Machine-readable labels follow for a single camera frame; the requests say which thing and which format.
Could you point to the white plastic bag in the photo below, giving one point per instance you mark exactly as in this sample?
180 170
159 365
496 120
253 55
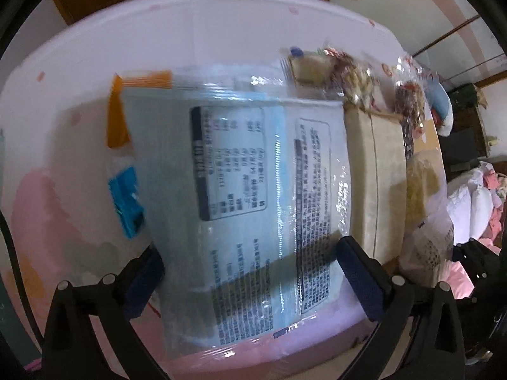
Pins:
429 241

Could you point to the dark wooden cabinet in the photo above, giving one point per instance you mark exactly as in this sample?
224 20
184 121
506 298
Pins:
463 138

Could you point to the beige box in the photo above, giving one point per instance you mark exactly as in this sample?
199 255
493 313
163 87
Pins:
376 182

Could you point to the yellow snack bag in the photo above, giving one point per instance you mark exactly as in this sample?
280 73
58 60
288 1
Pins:
424 182

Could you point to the green bag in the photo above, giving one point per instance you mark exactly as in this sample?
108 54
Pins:
465 95

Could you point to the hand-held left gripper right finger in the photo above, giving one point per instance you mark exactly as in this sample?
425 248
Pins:
360 281

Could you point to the large clear labelled snack bag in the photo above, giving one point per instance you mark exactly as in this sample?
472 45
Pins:
237 206

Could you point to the clear packet of dark snacks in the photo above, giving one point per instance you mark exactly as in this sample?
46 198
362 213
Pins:
408 95

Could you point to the white pillows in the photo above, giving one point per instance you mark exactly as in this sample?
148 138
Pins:
473 202

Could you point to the thin brown pole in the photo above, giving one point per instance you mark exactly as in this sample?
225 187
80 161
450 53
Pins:
447 35

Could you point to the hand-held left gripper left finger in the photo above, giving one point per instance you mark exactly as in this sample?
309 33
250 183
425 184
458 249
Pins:
144 281

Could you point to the blue cushion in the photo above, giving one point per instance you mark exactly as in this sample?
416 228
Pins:
440 103

